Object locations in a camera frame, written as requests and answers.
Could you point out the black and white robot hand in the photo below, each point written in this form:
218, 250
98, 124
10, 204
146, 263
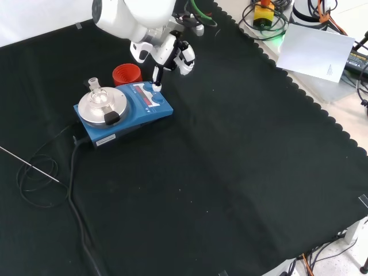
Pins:
168, 53

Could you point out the heater with blue base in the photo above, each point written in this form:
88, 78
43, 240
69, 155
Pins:
126, 123

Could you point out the red ribbed plastic cup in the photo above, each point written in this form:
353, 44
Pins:
126, 76

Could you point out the clear round-bottom glass flask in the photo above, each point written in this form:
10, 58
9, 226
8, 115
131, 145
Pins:
98, 96

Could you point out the grey tape piece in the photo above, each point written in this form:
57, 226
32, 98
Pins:
78, 26
222, 273
364, 200

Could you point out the yellow stop button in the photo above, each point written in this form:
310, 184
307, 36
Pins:
263, 14

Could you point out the black bench cloth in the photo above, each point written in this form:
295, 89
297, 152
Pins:
230, 143

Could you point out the pale board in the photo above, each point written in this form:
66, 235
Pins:
313, 51

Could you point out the thin metal probe rod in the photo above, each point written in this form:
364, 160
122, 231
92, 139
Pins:
34, 168

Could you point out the black power adapter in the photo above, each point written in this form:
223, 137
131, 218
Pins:
356, 61

